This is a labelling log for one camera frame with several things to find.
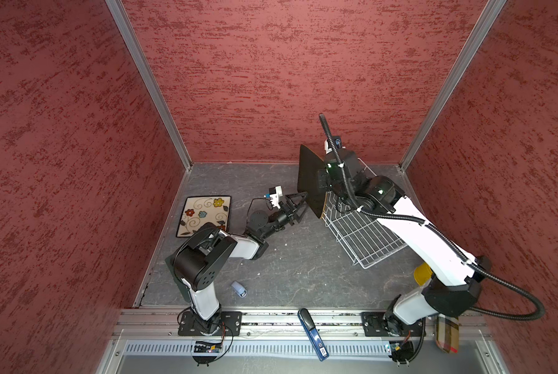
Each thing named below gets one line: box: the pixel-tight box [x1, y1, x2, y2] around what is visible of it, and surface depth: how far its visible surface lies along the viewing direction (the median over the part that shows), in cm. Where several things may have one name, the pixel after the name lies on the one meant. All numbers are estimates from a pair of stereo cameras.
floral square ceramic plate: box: [176, 194, 233, 238], surface depth 103 cm
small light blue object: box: [230, 280, 248, 299], surface depth 81 cm
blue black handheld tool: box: [297, 307, 330, 362], surface depth 71 cm
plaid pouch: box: [435, 315, 460, 354], surface depth 72 cm
